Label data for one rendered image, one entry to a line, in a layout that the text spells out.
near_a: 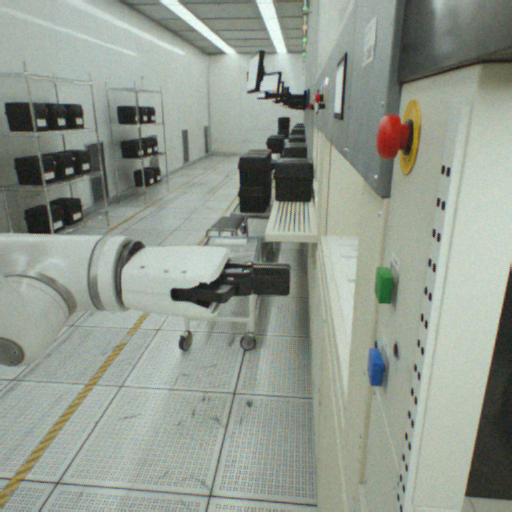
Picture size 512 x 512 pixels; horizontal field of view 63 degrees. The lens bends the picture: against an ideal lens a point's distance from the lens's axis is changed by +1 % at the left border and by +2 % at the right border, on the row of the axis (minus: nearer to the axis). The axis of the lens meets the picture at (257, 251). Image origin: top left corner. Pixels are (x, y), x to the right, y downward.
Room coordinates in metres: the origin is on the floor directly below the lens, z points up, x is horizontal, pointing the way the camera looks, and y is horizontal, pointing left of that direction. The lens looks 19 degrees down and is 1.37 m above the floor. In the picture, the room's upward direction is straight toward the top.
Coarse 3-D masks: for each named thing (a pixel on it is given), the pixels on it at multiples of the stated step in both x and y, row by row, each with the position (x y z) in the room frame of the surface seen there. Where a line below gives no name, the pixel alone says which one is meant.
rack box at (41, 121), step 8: (8, 104) 4.08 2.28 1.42; (16, 104) 4.08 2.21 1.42; (24, 104) 4.07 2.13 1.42; (40, 104) 4.25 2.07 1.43; (8, 112) 4.07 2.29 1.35; (16, 112) 4.07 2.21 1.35; (24, 112) 4.06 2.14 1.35; (40, 112) 4.21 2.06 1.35; (8, 120) 4.08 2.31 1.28; (16, 120) 4.08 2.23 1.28; (24, 120) 4.07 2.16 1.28; (40, 120) 4.20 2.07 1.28; (16, 128) 4.08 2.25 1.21; (24, 128) 4.08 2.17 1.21; (32, 128) 4.08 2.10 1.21; (40, 128) 4.18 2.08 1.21; (48, 128) 4.33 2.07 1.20
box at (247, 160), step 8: (240, 160) 3.88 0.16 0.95; (248, 160) 3.87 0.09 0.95; (256, 160) 3.86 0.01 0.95; (264, 160) 3.86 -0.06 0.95; (240, 168) 3.87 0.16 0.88; (248, 168) 3.86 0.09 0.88; (256, 168) 3.85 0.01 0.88; (264, 168) 3.84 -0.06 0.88; (240, 176) 3.88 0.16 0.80; (248, 176) 3.87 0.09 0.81; (256, 176) 3.86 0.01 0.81; (264, 176) 3.86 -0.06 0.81; (240, 184) 3.89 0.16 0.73; (248, 184) 3.87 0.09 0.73; (256, 184) 3.86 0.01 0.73; (264, 184) 3.86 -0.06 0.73
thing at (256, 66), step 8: (256, 56) 3.33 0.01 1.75; (256, 64) 3.29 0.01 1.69; (256, 72) 3.25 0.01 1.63; (248, 80) 3.56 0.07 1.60; (256, 80) 3.22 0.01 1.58; (248, 88) 3.53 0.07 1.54; (256, 88) 3.22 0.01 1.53; (264, 96) 3.41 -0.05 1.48; (272, 96) 3.38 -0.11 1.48; (280, 96) 3.35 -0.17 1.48; (288, 96) 3.32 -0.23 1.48; (296, 96) 3.36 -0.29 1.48; (304, 96) 3.40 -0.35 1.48; (304, 104) 3.41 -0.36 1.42
